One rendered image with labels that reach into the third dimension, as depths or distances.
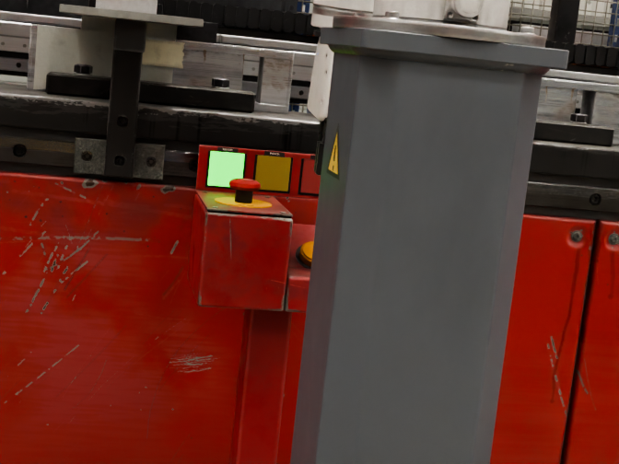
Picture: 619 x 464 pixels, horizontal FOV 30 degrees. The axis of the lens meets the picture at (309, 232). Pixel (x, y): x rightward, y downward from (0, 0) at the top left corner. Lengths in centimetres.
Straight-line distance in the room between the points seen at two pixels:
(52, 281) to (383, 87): 81
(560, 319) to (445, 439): 80
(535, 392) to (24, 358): 77
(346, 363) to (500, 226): 18
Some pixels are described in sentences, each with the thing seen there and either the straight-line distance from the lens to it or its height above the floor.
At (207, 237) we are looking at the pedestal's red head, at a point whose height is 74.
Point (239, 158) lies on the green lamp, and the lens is 152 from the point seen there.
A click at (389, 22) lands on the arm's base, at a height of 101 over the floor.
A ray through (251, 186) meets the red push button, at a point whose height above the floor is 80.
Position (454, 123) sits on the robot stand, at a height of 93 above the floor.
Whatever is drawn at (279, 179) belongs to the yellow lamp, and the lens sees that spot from 153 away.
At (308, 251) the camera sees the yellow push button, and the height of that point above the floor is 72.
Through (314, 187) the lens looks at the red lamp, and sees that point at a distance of 154.
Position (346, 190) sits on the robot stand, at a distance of 99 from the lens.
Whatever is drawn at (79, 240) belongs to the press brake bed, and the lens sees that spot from 166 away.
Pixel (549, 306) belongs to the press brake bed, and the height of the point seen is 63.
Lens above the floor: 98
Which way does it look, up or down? 9 degrees down
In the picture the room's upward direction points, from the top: 6 degrees clockwise
